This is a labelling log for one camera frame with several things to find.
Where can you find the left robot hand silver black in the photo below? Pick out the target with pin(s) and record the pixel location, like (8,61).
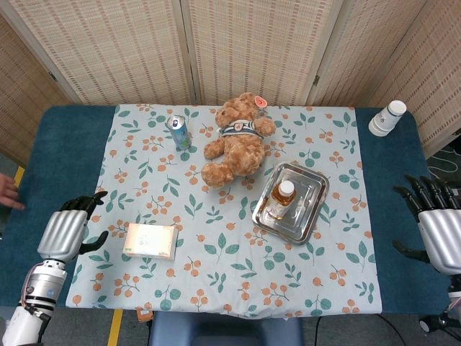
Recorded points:
(61,232)

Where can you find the bare person hand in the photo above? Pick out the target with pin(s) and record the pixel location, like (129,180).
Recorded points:
(7,191)

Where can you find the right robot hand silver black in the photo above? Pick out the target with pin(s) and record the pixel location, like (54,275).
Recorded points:
(443,234)

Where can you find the white facial tissue pack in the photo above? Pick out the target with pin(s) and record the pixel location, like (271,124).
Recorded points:
(149,239)

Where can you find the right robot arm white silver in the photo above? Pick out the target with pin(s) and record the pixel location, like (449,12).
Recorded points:
(456,290)

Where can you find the teal table cover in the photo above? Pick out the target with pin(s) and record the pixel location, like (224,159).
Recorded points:
(54,162)

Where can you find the black tripod stand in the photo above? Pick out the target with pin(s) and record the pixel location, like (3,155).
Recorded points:
(430,322)

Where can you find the small orange tag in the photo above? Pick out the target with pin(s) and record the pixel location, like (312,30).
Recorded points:
(144,314)

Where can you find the metal screen hinge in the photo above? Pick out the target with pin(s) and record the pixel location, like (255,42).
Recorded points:
(316,80)
(53,76)

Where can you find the stack of white paper cups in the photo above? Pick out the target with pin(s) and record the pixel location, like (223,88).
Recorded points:
(385,119)

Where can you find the rectangular stainless steel tray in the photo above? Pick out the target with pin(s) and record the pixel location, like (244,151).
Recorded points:
(306,216)

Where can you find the light blue drink can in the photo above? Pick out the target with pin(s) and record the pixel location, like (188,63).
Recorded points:
(179,135)

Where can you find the floral fruit print tablecloth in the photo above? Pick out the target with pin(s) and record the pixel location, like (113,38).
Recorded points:
(216,274)

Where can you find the amber tea bottle white cap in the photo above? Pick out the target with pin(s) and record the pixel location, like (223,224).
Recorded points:
(282,200)

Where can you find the woven folding screen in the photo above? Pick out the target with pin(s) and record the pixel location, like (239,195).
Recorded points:
(119,54)

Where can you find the blue padded seat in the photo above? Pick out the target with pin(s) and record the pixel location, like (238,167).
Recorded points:
(223,328)

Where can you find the brown teddy bear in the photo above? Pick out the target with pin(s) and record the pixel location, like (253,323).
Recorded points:
(241,151)

